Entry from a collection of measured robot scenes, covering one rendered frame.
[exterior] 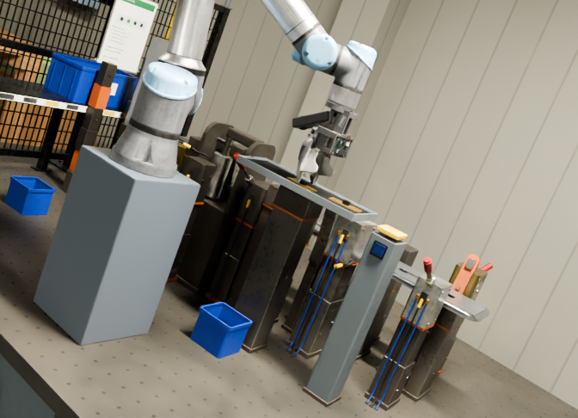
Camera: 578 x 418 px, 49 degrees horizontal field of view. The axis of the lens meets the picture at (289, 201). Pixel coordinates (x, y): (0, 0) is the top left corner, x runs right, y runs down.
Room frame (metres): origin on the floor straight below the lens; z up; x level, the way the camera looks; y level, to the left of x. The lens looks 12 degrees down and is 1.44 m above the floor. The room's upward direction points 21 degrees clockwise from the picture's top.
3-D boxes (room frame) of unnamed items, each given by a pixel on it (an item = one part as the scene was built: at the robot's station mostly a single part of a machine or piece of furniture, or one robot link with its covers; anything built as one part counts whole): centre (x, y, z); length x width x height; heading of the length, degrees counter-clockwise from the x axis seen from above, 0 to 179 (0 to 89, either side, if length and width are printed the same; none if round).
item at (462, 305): (1.99, -0.01, 1.00); 1.38 x 0.22 x 0.02; 61
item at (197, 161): (1.78, 0.28, 0.89); 0.09 x 0.08 x 0.38; 151
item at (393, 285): (1.79, -0.35, 0.84); 0.12 x 0.05 x 0.29; 151
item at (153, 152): (1.40, 0.34, 1.15); 0.15 x 0.15 x 0.10
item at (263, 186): (1.79, 0.09, 0.89); 0.12 x 0.07 x 0.38; 151
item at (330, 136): (1.56, -0.04, 1.32); 0.09 x 0.08 x 0.12; 50
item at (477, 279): (1.88, -0.60, 0.88); 0.14 x 0.09 x 0.36; 151
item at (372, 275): (1.46, -0.25, 0.92); 0.08 x 0.08 x 0.44; 61
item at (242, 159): (1.59, -0.03, 1.16); 0.37 x 0.14 x 0.02; 61
